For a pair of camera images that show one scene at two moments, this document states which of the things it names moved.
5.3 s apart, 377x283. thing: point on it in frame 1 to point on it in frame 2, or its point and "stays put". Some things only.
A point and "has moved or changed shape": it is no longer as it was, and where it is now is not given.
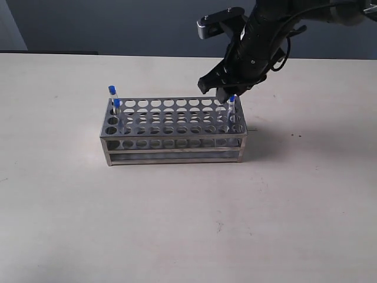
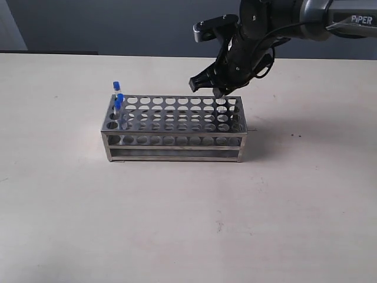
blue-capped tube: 222,108 stays put
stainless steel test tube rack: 171,131 stays put
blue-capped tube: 121,120 has moved or changed shape
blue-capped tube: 112,92 to 116,88
